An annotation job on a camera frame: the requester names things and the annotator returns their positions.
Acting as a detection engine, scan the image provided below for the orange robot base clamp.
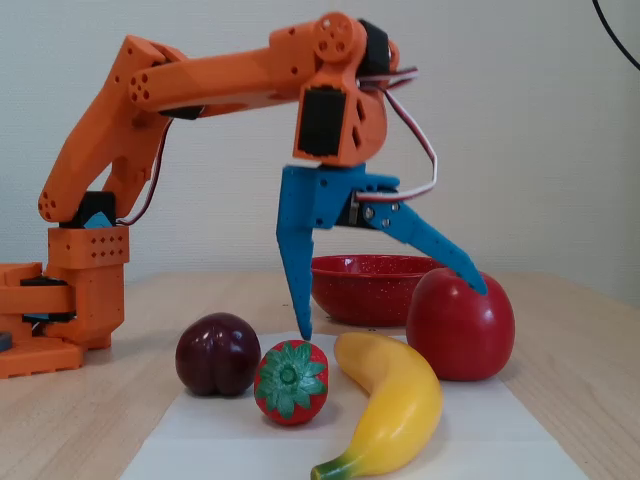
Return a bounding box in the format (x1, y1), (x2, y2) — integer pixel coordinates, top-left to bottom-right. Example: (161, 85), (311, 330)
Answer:
(0, 261), (85, 380)

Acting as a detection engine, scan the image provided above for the red speckled enamel bowl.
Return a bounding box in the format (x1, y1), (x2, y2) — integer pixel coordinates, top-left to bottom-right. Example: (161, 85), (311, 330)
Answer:
(310, 254), (451, 329)

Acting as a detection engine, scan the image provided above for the yellow plastic banana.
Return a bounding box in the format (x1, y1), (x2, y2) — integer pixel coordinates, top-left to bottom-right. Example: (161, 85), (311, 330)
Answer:
(310, 331), (445, 480)

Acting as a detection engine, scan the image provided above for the white red servo cable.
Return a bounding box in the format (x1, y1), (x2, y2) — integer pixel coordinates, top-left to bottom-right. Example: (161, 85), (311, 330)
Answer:
(355, 66), (440, 205)

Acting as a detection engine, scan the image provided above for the red plastic apple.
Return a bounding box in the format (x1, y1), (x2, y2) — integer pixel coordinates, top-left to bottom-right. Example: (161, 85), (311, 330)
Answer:
(405, 266), (517, 383)

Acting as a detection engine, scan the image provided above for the white paper sheet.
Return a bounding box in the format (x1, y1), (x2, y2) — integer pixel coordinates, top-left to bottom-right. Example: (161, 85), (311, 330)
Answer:
(118, 328), (592, 480)

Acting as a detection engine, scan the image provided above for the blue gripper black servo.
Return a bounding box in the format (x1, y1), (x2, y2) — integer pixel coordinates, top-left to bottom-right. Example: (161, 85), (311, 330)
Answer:
(276, 163), (490, 342)

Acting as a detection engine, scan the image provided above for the black hanging cable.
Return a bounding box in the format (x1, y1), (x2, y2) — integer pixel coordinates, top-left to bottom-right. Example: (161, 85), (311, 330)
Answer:
(591, 0), (640, 72)

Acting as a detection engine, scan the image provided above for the white red shoulder cable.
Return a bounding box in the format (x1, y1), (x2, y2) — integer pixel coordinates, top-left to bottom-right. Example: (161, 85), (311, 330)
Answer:
(115, 117), (175, 227)

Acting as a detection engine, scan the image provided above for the dark purple plastic plum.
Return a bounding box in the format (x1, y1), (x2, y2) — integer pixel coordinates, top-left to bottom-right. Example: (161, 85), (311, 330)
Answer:
(174, 312), (263, 398)

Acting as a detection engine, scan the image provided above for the red plastic strawberry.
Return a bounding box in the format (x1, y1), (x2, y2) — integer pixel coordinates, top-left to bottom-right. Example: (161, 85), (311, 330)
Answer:
(253, 339), (330, 428)

